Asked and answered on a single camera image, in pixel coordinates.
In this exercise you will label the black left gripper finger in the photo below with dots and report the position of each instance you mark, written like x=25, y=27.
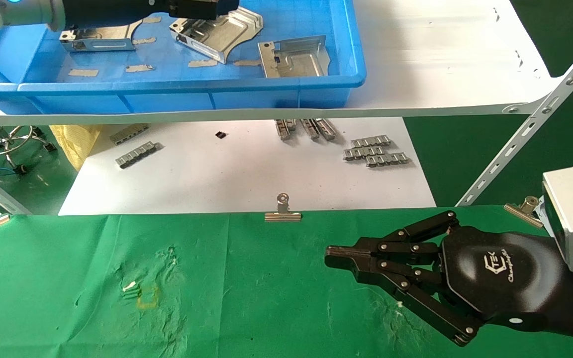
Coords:
x=202, y=7

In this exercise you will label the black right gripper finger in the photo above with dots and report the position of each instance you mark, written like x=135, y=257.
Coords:
x=346, y=256
x=416, y=293

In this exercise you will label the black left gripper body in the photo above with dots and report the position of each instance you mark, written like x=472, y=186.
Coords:
x=112, y=10

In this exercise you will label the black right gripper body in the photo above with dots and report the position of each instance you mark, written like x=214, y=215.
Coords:
x=500, y=278

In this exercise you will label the silver sheet metal bracket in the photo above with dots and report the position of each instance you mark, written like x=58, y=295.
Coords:
x=222, y=35
x=301, y=62
x=102, y=37

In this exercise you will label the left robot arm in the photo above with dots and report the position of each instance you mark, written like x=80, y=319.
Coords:
x=13, y=12

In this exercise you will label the beige tape strip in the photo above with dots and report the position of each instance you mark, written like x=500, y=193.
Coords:
x=144, y=41
x=140, y=68
x=203, y=63
x=246, y=62
x=153, y=20
x=83, y=72

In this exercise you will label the blue plastic bin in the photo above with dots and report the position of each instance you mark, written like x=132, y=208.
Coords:
x=167, y=94

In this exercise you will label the white board sheet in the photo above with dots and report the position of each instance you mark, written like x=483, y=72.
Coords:
x=246, y=174

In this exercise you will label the green table cloth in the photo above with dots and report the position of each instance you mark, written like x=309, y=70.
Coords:
x=217, y=288

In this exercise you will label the yellow cloth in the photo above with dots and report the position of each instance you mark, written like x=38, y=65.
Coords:
x=75, y=144

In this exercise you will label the perforated white metal brace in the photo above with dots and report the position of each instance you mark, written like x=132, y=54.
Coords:
x=530, y=129

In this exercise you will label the chrome stool base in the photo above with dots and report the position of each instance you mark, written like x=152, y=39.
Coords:
x=5, y=144

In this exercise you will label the white shelf board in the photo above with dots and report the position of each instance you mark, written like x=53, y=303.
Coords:
x=440, y=59

